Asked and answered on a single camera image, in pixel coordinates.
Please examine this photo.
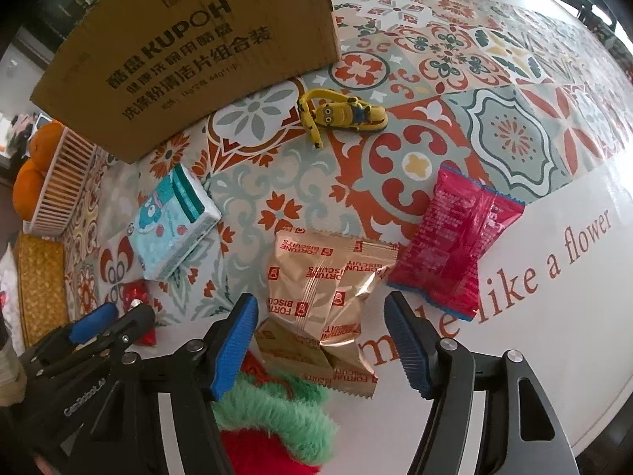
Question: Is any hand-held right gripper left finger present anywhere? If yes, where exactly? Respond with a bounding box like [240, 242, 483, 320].
[119, 293, 259, 475]

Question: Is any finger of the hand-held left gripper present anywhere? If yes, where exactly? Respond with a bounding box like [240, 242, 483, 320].
[20, 302, 119, 363]
[30, 302, 157, 382]

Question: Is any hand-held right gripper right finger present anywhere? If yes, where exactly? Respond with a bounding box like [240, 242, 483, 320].
[383, 291, 582, 475]

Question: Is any small red packet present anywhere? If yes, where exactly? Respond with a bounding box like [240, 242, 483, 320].
[121, 279, 159, 347]

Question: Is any gold biscuit packet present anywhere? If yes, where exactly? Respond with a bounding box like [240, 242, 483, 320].
[319, 337, 379, 399]
[254, 317, 337, 383]
[341, 237, 399, 298]
[267, 228, 383, 353]

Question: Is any red and green plush toy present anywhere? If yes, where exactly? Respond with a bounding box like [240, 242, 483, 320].
[212, 351, 340, 475]

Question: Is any light blue tissue pack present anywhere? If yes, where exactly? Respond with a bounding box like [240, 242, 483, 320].
[127, 164, 222, 280]

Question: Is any pink snack packet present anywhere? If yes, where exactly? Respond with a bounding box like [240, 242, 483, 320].
[387, 163, 526, 321]

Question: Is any yellow cartoon figure toy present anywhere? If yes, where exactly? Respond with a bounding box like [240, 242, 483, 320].
[297, 88, 389, 150]

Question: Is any brown cardboard box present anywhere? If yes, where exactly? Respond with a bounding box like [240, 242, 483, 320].
[30, 0, 342, 164]

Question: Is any yellow woven mat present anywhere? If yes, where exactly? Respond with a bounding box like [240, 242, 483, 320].
[15, 230, 70, 347]

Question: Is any white plastic basket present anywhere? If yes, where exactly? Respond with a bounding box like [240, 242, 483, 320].
[22, 129, 102, 236]

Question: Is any pile of oranges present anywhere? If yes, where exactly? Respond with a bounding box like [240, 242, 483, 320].
[12, 121, 67, 221]

